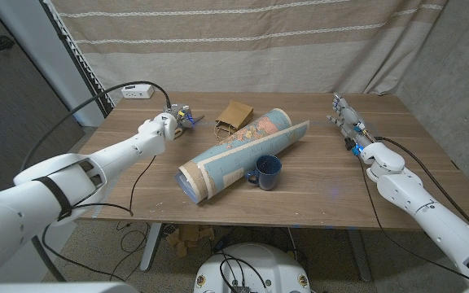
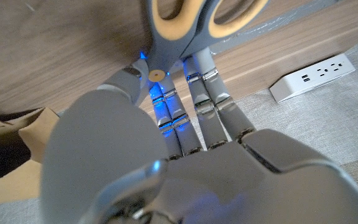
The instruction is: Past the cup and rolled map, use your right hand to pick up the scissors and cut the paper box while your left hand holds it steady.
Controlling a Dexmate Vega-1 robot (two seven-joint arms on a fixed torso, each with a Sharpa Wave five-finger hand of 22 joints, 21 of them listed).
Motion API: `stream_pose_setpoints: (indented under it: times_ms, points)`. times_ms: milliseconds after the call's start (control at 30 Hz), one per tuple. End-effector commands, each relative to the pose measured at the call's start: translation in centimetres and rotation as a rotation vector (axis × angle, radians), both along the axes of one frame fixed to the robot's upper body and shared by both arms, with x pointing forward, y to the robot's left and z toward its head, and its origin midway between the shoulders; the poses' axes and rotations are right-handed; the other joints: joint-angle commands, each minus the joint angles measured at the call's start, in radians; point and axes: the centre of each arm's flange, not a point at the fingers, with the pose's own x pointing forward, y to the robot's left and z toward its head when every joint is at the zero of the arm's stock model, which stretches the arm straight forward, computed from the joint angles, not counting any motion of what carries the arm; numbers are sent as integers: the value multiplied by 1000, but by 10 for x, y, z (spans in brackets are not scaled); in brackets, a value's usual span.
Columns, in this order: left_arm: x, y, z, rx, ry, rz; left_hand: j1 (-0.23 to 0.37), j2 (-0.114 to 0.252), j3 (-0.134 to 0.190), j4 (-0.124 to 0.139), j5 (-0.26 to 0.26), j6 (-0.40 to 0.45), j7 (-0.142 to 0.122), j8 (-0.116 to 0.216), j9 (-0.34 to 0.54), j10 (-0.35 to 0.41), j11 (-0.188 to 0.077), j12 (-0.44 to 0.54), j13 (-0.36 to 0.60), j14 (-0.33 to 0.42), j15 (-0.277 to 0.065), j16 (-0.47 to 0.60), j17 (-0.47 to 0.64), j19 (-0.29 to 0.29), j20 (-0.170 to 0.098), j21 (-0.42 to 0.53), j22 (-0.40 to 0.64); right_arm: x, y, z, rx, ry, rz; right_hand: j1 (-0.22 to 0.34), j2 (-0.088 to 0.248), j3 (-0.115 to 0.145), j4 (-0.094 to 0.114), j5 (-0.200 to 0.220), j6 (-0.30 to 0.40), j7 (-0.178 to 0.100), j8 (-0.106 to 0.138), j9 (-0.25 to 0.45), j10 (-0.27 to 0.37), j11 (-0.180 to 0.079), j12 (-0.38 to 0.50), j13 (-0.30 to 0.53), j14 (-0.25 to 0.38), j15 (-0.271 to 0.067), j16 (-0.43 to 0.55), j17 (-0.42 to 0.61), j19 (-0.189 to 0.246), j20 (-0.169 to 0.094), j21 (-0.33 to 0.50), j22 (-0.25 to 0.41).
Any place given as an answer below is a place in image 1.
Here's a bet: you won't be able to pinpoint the beige striped curtain backdrop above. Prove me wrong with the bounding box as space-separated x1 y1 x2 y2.
49 0 449 105

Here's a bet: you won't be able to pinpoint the rolled world map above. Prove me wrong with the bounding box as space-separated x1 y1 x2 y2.
173 107 311 204

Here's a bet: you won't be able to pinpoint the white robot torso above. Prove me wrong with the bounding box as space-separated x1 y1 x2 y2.
193 243 311 293

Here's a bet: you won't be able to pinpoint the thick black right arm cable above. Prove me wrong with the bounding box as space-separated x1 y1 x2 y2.
375 136 469 243

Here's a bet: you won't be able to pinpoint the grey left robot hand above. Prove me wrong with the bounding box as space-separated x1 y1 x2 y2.
164 103 197 132

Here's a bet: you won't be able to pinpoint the white power strip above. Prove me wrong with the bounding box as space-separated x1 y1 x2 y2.
121 83 156 100

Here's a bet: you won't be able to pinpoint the brown paper bag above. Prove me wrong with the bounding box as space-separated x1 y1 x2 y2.
213 99 255 142

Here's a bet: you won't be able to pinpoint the dark textured door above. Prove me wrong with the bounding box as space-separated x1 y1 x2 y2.
0 0 85 200

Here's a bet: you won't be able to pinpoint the cardboard scraps pile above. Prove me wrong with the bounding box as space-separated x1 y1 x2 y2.
164 224 216 258

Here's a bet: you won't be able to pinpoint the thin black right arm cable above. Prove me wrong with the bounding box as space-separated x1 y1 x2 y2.
356 156 469 285

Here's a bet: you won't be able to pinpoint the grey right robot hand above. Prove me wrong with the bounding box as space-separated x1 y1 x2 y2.
326 93 376 150

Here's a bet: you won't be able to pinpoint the white table leg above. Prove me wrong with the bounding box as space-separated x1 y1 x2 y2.
139 222 163 273
346 228 373 282

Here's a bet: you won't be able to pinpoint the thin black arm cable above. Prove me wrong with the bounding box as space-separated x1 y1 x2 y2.
41 155 157 282
356 156 469 285

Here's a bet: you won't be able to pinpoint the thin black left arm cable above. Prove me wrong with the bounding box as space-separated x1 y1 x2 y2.
41 155 157 282

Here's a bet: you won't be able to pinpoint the black torso cable loop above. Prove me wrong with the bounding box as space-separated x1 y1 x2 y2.
219 251 269 291

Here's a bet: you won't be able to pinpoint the white door frame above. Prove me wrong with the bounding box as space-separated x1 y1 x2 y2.
0 0 105 127

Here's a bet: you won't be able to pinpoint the grey orange scissors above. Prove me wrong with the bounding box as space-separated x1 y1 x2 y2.
173 114 206 139

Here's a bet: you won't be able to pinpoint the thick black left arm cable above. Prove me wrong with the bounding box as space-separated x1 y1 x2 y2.
20 80 173 172

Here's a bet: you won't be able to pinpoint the black triangle-patterned trim strip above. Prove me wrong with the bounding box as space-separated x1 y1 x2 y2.
41 0 116 117

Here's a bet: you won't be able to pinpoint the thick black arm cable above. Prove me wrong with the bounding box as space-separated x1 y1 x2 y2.
20 80 173 172
375 136 469 243

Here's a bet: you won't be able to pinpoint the dark blue mug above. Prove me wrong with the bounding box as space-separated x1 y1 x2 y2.
245 154 283 191

